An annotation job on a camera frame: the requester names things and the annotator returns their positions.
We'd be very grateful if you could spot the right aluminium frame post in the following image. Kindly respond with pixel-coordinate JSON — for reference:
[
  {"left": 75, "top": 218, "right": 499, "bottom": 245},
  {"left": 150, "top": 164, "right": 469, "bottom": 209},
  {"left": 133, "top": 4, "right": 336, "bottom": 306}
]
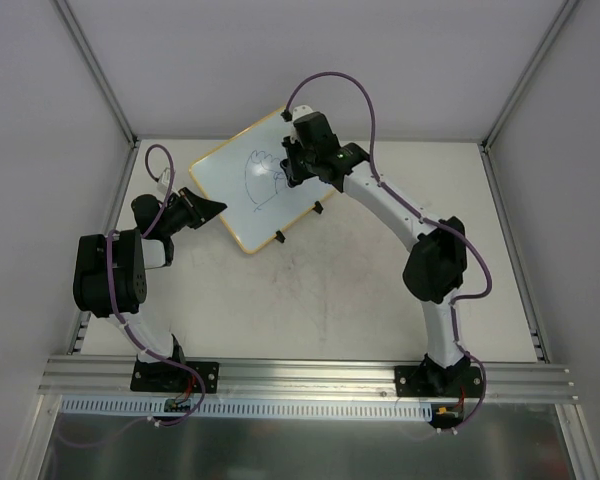
[{"left": 481, "top": 0, "right": 581, "bottom": 151}]

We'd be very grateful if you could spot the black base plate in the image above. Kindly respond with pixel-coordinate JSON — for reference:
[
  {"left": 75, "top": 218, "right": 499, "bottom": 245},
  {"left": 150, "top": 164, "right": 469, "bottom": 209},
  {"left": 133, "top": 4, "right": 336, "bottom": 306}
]
[
  {"left": 393, "top": 365, "right": 485, "bottom": 399},
  {"left": 130, "top": 360, "right": 220, "bottom": 394}
]

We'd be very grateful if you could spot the aluminium mounting rail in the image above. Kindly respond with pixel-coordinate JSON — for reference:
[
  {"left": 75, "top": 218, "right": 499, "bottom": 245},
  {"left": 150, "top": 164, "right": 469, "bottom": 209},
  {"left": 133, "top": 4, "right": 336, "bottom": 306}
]
[{"left": 37, "top": 355, "right": 580, "bottom": 404}]

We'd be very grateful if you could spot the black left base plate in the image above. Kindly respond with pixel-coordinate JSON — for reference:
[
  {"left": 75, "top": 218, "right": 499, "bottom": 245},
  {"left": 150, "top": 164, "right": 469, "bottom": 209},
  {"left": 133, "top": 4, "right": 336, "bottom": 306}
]
[{"left": 130, "top": 360, "right": 220, "bottom": 394}]

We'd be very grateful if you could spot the aluminium frame post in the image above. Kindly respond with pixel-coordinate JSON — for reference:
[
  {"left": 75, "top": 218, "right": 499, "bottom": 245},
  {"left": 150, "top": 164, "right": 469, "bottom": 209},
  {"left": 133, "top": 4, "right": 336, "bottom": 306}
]
[
  {"left": 51, "top": 0, "right": 137, "bottom": 146},
  {"left": 481, "top": 0, "right": 581, "bottom": 151}
]

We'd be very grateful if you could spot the yellow framed whiteboard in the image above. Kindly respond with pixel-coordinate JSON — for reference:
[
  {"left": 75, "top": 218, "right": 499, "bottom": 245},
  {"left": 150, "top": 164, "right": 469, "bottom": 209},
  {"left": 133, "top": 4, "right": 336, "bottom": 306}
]
[{"left": 189, "top": 110, "right": 334, "bottom": 254}]

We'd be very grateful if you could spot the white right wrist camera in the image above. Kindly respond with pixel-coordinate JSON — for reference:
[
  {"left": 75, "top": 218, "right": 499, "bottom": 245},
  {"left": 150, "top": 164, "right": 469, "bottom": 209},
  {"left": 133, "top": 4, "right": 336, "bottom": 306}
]
[{"left": 281, "top": 105, "right": 314, "bottom": 123}]

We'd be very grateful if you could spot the left aluminium frame post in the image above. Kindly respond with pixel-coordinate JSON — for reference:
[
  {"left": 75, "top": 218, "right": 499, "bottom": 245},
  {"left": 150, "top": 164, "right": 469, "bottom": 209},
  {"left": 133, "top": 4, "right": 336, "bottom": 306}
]
[{"left": 51, "top": 0, "right": 137, "bottom": 146}]

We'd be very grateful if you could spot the white slotted cable duct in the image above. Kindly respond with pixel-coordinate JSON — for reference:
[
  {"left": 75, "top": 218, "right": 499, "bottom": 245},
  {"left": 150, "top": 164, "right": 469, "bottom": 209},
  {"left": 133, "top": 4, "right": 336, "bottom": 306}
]
[{"left": 59, "top": 395, "right": 433, "bottom": 422}]

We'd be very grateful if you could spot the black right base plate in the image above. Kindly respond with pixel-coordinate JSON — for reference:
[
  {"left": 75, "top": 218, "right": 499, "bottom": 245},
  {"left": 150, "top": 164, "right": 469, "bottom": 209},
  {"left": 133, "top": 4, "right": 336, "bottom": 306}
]
[{"left": 393, "top": 365, "right": 485, "bottom": 399}]

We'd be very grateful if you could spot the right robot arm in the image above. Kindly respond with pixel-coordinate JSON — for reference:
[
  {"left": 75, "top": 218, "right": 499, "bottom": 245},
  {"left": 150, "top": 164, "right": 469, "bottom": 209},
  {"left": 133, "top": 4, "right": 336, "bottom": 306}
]
[{"left": 280, "top": 107, "right": 470, "bottom": 397}]

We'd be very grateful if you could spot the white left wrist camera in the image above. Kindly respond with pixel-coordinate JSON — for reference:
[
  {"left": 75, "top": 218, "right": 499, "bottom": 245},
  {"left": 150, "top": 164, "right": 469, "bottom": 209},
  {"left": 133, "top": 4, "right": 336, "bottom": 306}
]
[{"left": 156, "top": 168, "right": 172, "bottom": 195}]

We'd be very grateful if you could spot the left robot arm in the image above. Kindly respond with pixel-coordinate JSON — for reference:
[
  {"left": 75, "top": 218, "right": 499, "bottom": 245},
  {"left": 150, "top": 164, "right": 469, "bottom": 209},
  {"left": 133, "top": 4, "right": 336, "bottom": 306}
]
[{"left": 73, "top": 188, "right": 227, "bottom": 390}]

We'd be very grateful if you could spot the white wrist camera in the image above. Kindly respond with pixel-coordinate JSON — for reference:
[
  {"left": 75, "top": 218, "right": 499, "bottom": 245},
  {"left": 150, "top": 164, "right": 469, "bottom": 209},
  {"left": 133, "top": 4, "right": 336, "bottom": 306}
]
[
  {"left": 156, "top": 168, "right": 172, "bottom": 195},
  {"left": 281, "top": 105, "right": 314, "bottom": 123}
]

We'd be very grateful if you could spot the black right easel foot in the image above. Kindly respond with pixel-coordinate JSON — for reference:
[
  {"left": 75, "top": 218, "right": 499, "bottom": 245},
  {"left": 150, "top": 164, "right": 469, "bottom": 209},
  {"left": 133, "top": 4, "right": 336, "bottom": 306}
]
[{"left": 313, "top": 201, "right": 324, "bottom": 215}]

